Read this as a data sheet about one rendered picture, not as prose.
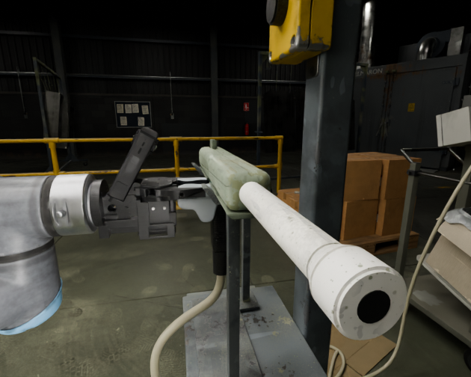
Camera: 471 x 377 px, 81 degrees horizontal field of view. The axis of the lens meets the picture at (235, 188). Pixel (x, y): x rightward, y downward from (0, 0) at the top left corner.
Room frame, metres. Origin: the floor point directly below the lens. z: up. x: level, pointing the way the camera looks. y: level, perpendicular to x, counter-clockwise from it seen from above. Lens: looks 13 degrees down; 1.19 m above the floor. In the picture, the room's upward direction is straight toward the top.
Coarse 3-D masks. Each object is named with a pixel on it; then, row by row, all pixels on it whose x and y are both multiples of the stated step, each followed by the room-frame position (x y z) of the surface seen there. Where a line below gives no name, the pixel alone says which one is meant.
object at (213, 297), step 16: (464, 176) 1.16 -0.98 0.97; (448, 208) 1.16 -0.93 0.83; (432, 240) 1.17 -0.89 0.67; (416, 272) 1.17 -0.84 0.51; (208, 304) 0.44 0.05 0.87; (176, 320) 0.43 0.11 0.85; (160, 336) 0.42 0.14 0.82; (400, 336) 1.13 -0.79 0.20; (160, 352) 0.42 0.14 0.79; (336, 352) 1.21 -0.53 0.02; (384, 368) 1.07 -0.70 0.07
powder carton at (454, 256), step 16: (464, 208) 1.32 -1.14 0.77; (448, 224) 1.32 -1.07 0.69; (464, 224) 1.26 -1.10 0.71; (448, 240) 1.34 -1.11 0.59; (464, 240) 1.23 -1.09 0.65; (432, 256) 1.41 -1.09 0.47; (448, 256) 1.33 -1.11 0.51; (464, 256) 1.25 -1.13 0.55; (448, 272) 1.31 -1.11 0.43; (464, 272) 1.24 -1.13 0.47; (464, 288) 1.23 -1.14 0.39
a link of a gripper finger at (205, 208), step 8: (184, 184) 0.42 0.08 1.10; (192, 184) 0.42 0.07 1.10; (200, 184) 0.42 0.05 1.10; (208, 184) 0.42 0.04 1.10; (184, 200) 0.41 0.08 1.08; (192, 200) 0.41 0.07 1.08; (200, 200) 0.41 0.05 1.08; (208, 200) 0.41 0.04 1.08; (184, 208) 0.41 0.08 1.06; (192, 208) 0.41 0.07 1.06; (200, 208) 0.41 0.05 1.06; (208, 208) 0.41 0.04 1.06; (200, 216) 0.41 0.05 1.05; (208, 216) 0.41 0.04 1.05
